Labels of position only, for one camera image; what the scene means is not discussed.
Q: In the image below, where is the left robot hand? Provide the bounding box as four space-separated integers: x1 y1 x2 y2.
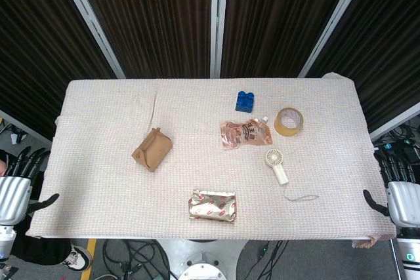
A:
0 148 60 225

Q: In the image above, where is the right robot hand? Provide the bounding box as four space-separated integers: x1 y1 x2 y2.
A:
362 148 420 228

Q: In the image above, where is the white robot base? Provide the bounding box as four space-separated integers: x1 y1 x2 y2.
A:
154 239 250 280

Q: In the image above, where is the white handheld fan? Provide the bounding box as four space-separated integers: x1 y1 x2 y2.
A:
263 148 320 203

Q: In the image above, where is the black and white sneaker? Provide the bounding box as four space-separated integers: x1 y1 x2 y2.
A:
61 241 93 271

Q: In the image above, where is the beige packing tape roll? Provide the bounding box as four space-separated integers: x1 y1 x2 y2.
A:
274 107 305 137

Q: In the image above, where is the white waffle tablecloth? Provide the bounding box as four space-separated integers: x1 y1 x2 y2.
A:
25 71 397 250

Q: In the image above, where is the brown paper box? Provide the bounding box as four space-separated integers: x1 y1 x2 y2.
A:
131 127 173 172

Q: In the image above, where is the orange spouted drink pouch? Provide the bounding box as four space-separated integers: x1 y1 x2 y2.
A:
219 115 274 150

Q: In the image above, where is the blue toy building block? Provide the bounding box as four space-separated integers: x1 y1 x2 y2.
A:
234 90 256 113

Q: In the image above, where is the silver foil snack bag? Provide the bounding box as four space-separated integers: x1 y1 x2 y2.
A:
188 189 237 224

